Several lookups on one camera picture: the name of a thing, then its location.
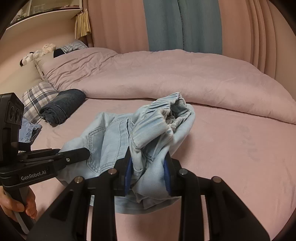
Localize light blue pants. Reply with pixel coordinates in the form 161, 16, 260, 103
57, 92, 196, 215

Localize pink duvet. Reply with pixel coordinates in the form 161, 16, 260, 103
35, 47, 296, 126

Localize dark grey folded garment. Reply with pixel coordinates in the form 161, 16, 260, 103
39, 89, 86, 127

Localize cream bed headboard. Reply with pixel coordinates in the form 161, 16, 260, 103
0, 52, 50, 95

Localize grey plaid pillow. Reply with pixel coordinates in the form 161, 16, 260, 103
22, 82, 60, 124

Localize person's left hand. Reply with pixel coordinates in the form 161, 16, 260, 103
0, 186, 38, 219

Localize black and white plush toy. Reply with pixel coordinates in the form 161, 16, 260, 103
20, 51, 41, 67

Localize blue plaid pillow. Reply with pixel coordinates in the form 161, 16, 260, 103
57, 40, 88, 54

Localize beige pleated cloth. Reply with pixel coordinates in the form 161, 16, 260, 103
74, 9, 92, 39

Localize pink curtain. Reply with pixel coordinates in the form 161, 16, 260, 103
218, 0, 296, 93
82, 0, 149, 55

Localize blue curtain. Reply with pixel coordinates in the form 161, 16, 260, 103
143, 0, 223, 55

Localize white wall shelf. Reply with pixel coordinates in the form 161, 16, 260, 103
0, 7, 84, 47

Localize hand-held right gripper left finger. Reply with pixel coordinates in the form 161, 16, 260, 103
28, 146, 134, 241

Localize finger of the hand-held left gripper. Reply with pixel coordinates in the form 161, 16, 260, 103
54, 148, 91, 173

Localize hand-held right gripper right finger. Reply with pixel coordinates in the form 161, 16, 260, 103
163, 151, 271, 241

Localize blue folded denim pants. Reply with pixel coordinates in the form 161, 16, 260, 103
18, 118, 43, 144

